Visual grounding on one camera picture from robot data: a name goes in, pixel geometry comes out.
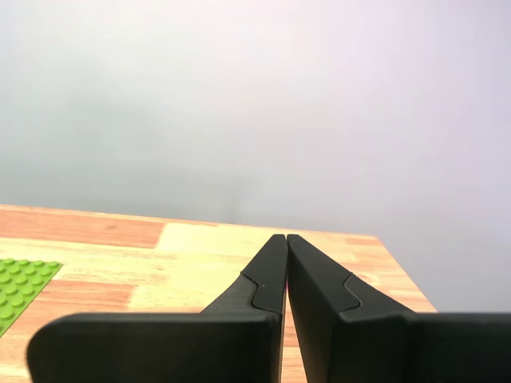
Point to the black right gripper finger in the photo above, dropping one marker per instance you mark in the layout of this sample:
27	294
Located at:
399	347
159	347

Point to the green studded baseplate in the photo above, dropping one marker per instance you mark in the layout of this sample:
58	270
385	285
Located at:
20	287

